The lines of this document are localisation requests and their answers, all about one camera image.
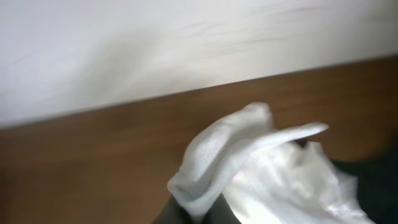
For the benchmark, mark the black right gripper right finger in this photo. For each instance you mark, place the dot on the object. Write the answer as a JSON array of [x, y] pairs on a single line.
[[220, 213]]

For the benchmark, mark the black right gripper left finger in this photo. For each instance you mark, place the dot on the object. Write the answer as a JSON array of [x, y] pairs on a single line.
[[173, 213]]

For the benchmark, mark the white t-shirt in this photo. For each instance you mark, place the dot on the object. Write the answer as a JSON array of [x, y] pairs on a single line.
[[263, 174]]

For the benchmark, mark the dark navy garment pile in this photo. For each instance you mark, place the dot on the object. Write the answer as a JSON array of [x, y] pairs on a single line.
[[377, 184]]

